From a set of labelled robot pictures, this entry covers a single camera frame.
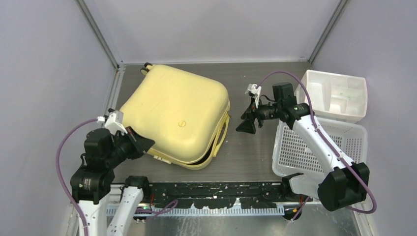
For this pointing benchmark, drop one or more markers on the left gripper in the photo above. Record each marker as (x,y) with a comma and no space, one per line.
(140,144)

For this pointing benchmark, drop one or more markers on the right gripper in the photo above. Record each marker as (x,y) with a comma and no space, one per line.
(248,125)

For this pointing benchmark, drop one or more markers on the yellow hard-shell suitcase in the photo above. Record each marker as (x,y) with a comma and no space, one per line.
(187,115)

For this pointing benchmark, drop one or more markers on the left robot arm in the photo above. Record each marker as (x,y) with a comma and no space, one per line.
(91,183)

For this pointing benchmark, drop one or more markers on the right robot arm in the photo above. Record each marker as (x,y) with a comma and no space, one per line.
(345,182)

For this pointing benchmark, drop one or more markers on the white perforated plastic basket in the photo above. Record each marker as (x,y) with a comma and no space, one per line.
(314,151)

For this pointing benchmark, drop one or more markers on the white divided organizer tray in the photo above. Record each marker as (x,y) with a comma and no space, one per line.
(336,96)

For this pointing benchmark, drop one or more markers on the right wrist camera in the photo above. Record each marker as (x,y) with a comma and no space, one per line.
(254,91)

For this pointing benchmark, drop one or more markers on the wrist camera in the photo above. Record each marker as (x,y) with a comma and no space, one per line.
(113,122)
(254,91)

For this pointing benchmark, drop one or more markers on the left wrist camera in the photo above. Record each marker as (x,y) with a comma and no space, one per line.
(113,122)

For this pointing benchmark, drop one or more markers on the slotted metal cable duct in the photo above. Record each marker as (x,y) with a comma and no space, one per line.
(233,211)

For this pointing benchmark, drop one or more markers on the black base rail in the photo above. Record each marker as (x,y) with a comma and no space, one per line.
(216,195)

